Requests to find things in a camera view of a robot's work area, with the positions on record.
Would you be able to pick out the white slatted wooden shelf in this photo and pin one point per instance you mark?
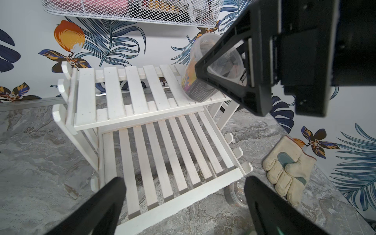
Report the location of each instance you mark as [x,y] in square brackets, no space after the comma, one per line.
[171,149]

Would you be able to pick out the clear seed container front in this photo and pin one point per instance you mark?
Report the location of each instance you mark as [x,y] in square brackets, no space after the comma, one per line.
[234,194]

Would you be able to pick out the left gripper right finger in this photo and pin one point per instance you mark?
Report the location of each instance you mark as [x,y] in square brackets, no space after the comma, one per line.
[272,215]

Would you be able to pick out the clear seed container dark seeds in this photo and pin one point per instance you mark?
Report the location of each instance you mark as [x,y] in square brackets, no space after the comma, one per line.
[229,66]

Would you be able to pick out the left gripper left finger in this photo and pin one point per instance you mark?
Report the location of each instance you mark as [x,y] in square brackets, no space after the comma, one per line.
[99,215]

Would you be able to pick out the white mesh wall basket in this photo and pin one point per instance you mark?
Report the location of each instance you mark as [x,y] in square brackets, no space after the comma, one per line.
[197,13]

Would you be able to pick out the pink triangular packet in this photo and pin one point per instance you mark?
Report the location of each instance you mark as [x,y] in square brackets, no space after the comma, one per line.
[92,4]

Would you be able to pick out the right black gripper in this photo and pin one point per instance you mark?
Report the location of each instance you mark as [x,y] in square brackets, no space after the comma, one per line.
[322,44]

